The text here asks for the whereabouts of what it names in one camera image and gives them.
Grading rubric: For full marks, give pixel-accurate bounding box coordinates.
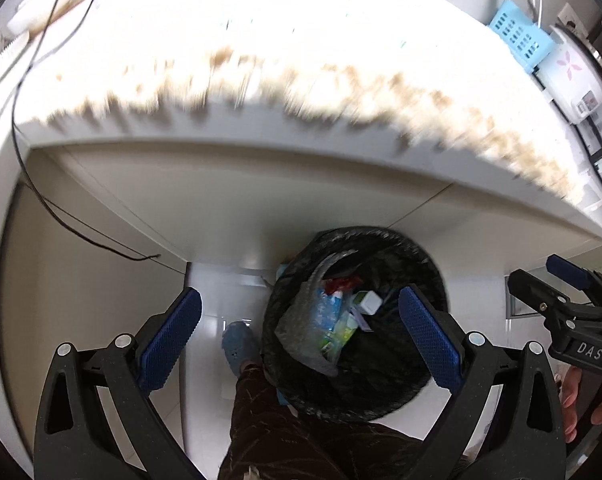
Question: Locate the clear bubble wrap sheet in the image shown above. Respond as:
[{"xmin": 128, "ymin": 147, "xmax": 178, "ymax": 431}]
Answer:
[{"xmin": 273, "ymin": 250, "xmax": 363, "ymax": 378}]

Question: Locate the black power cable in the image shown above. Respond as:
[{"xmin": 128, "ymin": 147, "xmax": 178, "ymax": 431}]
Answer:
[{"xmin": 10, "ymin": 0, "xmax": 160, "ymax": 263}]

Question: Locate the green medicine box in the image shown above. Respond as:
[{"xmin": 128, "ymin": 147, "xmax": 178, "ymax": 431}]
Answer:
[{"xmin": 321, "ymin": 317, "xmax": 360, "ymax": 362}]

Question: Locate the red mesh net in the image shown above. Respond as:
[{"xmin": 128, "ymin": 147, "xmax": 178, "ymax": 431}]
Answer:
[{"xmin": 323, "ymin": 276, "xmax": 363, "ymax": 297}]

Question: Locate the white pill bottle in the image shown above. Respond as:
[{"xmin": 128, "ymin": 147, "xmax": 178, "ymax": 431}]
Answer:
[{"xmin": 353, "ymin": 290, "xmax": 384, "ymax": 332}]

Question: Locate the blue plastic utensil basket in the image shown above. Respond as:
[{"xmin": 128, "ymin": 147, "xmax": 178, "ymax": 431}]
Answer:
[{"xmin": 488, "ymin": 0, "xmax": 556, "ymax": 75}]

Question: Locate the person's patterned trouser leg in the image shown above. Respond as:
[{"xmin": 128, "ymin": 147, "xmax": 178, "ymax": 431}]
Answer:
[{"xmin": 217, "ymin": 364, "xmax": 432, "ymax": 480}]

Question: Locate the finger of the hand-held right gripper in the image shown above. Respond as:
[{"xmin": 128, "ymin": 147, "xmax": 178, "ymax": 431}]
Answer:
[
  {"xmin": 507, "ymin": 268, "xmax": 582, "ymax": 322},
  {"xmin": 547, "ymin": 254, "xmax": 602, "ymax": 307}
]

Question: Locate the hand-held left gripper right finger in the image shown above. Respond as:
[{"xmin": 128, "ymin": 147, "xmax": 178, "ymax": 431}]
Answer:
[{"xmin": 398, "ymin": 283, "xmax": 566, "ymax": 480}]

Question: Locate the white wall socket with plug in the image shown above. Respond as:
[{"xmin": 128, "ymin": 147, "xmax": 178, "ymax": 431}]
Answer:
[{"xmin": 556, "ymin": 4, "xmax": 580, "ymax": 29}]

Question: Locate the white rice cooker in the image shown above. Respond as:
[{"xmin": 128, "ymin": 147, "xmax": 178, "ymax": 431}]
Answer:
[{"xmin": 533, "ymin": 24, "xmax": 602, "ymax": 125}]

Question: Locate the person's right hand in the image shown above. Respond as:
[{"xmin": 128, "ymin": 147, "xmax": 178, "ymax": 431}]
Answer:
[{"xmin": 561, "ymin": 365, "xmax": 602, "ymax": 444}]

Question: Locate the black trash bin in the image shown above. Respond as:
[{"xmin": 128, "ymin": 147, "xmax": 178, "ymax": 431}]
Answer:
[{"xmin": 261, "ymin": 226, "xmax": 449, "ymax": 423}]

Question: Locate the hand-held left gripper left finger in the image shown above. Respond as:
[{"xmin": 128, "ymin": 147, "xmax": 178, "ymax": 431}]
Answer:
[{"xmin": 34, "ymin": 286, "xmax": 204, "ymax": 480}]

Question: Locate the blue milk carton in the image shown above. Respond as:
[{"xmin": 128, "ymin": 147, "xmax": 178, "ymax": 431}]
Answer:
[{"xmin": 310, "ymin": 292, "xmax": 357, "ymax": 342}]

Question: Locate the floral fringed tablecloth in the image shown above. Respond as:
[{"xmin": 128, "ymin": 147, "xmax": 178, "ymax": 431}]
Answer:
[{"xmin": 16, "ymin": 0, "xmax": 589, "ymax": 207}]

